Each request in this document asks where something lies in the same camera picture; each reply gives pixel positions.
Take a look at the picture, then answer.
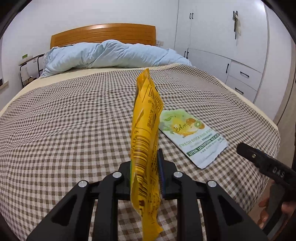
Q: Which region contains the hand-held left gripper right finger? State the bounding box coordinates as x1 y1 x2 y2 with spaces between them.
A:
157 148 269 241

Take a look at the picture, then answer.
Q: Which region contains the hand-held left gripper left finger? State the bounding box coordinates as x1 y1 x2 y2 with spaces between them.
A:
26 161 133 241

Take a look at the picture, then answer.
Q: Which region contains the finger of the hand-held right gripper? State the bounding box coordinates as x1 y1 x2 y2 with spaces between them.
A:
236 142 274 173

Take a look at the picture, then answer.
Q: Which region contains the yellow snack packet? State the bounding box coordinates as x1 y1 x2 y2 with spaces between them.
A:
129 68 164 241

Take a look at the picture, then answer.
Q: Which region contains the green and white pouch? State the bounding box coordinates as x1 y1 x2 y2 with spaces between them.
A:
158 109 229 169

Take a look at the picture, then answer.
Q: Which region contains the person's right hand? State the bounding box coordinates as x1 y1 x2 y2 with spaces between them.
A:
258 197 296 230

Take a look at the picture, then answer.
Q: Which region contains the beige wooden door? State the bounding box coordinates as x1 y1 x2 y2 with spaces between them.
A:
273 23 296 130

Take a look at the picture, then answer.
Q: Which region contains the hanging pale pouch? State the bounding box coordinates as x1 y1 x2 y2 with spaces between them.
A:
232 10 242 40

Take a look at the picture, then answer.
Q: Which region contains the light blue duvet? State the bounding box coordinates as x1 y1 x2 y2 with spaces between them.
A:
40 40 192 77

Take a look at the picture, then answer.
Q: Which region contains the white wardrobe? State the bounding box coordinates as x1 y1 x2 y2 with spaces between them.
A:
173 0 271 105

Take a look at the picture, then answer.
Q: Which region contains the black frame side table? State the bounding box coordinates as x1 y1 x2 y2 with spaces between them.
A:
19 53 45 88

